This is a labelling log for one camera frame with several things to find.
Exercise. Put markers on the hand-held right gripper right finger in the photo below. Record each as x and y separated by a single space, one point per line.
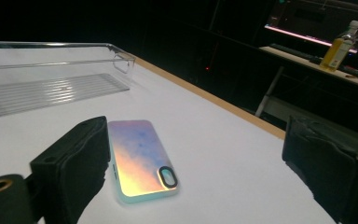
338 168

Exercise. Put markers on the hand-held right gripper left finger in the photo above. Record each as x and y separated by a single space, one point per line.
71 161

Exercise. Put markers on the iridescent phone case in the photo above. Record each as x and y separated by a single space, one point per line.
136 155

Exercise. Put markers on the clear plastic tray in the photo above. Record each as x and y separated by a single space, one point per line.
52 90

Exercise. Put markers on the bottle of yellow liquid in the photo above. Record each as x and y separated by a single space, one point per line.
337 51

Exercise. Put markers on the black keyboard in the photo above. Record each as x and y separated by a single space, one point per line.
295 53

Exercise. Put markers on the computer monitor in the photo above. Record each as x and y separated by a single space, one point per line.
310 18

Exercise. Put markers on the metal frame stand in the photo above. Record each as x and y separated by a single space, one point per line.
292 57

